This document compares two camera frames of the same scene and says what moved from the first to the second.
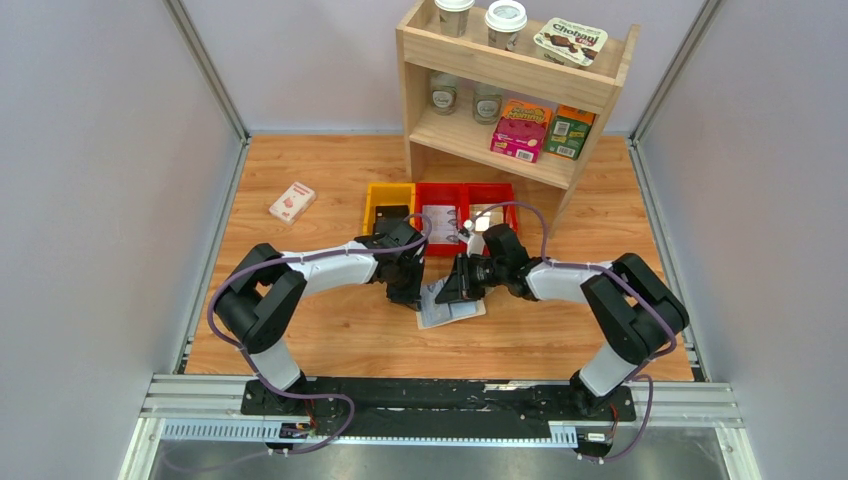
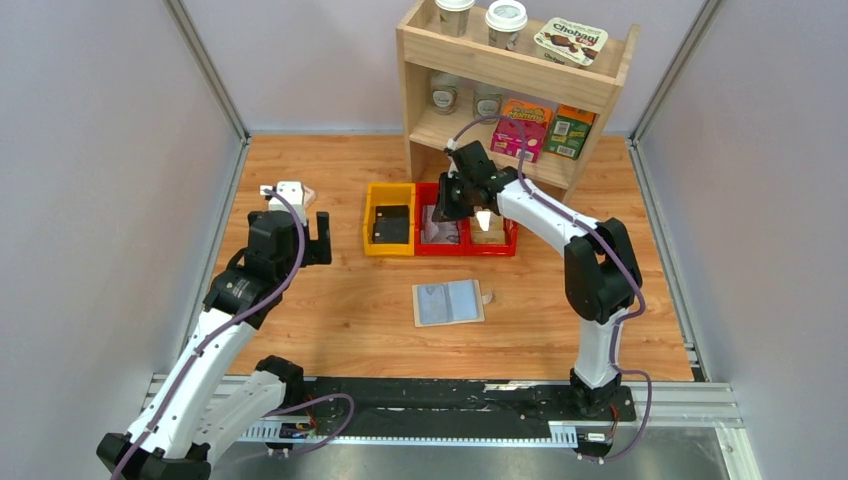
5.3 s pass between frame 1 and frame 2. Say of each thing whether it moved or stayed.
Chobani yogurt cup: stayed
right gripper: moved
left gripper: moved
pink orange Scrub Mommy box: stayed
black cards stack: stayed
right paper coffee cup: stayed
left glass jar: stayed
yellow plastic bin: stayed
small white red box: moved
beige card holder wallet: stayed
